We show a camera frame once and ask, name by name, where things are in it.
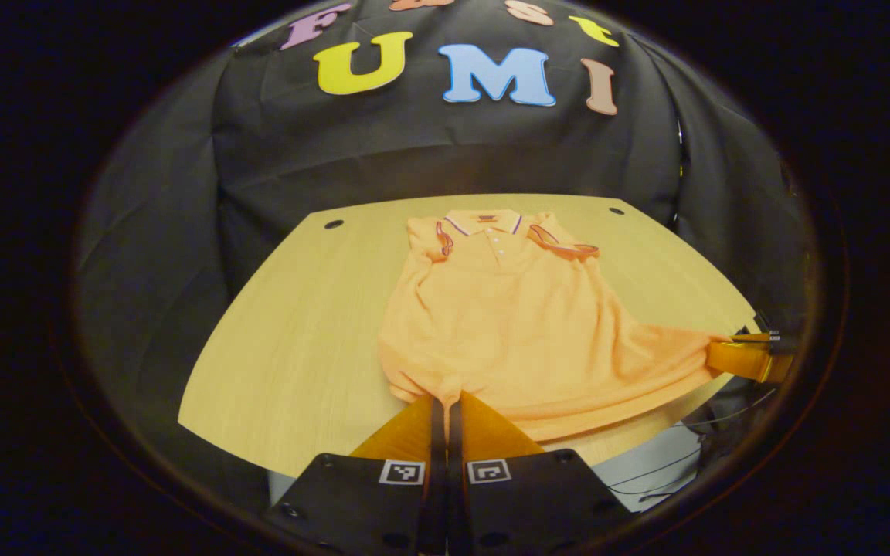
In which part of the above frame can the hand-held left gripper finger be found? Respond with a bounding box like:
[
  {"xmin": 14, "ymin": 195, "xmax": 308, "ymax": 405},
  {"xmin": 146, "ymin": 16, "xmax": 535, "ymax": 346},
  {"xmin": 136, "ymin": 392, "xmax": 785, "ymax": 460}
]
[
  {"xmin": 263, "ymin": 395, "xmax": 446, "ymax": 556},
  {"xmin": 447, "ymin": 390, "xmax": 635, "ymax": 556}
]

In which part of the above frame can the orange collared T-shirt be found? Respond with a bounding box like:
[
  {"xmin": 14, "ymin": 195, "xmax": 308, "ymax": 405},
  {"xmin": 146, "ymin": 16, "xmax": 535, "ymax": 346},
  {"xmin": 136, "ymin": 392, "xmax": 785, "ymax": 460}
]
[{"xmin": 377, "ymin": 208, "xmax": 733, "ymax": 443}]

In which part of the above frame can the black backdrop cloth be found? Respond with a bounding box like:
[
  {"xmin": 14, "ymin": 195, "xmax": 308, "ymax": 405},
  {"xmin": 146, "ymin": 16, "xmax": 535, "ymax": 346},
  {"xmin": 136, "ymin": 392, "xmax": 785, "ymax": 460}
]
[{"xmin": 73, "ymin": 0, "xmax": 818, "ymax": 495}]

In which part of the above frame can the thin black cable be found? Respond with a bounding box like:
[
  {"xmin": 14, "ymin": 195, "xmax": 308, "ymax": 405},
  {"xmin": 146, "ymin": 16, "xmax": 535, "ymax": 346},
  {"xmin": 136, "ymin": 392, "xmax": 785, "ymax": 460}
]
[
  {"xmin": 673, "ymin": 386, "xmax": 778, "ymax": 432},
  {"xmin": 607, "ymin": 446, "xmax": 702, "ymax": 490}
]

